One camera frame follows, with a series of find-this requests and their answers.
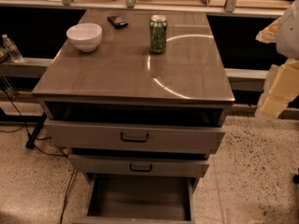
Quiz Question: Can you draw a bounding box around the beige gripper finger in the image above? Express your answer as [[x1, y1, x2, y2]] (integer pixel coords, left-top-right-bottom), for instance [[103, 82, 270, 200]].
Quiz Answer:
[[255, 59, 299, 119], [255, 18, 281, 44]]

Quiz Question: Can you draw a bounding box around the green soda can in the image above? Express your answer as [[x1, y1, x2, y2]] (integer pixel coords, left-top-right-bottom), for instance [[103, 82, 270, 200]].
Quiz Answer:
[[149, 15, 167, 53]]

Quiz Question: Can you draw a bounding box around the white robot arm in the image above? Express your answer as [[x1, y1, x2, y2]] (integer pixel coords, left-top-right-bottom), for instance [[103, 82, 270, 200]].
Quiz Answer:
[[255, 0, 299, 119]]

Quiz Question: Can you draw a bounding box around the grey drawer cabinet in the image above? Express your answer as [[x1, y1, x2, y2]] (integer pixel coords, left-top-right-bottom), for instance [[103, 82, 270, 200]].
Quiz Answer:
[[31, 8, 236, 224]]

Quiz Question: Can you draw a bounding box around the bottom grey drawer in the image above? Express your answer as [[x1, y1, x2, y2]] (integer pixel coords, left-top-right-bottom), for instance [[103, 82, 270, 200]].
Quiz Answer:
[[72, 175, 195, 224]]

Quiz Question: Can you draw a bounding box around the grey drawer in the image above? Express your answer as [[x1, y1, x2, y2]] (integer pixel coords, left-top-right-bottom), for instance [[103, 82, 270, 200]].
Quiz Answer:
[[45, 120, 224, 153], [72, 175, 195, 224], [69, 155, 209, 177]]

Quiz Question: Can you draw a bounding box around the middle grey drawer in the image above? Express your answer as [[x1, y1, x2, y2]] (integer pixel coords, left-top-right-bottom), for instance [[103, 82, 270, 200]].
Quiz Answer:
[[69, 155, 209, 177]]

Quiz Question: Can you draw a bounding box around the top grey drawer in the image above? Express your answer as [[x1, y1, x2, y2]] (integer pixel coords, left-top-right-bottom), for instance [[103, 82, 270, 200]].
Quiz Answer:
[[45, 120, 224, 153]]

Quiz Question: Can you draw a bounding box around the black snack packet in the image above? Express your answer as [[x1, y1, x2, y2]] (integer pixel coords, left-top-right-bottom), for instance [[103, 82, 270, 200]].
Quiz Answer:
[[108, 16, 128, 29]]

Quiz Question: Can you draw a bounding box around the white bowl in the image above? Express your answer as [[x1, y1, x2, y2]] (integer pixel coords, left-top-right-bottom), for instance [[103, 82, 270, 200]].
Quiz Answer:
[[66, 23, 103, 52]]

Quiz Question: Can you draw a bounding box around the metal railing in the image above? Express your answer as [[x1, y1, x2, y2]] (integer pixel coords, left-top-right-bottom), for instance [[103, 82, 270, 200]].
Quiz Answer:
[[0, 0, 292, 17]]

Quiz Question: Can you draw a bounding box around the black table leg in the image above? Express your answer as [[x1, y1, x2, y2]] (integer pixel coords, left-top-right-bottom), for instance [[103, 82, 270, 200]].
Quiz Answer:
[[25, 114, 47, 149]]

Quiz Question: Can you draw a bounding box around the clear water bottle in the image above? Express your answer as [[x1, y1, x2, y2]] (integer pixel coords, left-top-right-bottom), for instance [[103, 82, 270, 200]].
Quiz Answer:
[[2, 35, 23, 63]]

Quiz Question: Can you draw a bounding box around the black floor cable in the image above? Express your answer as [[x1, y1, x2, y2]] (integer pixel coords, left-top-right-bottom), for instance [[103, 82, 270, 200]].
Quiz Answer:
[[0, 87, 78, 224]]

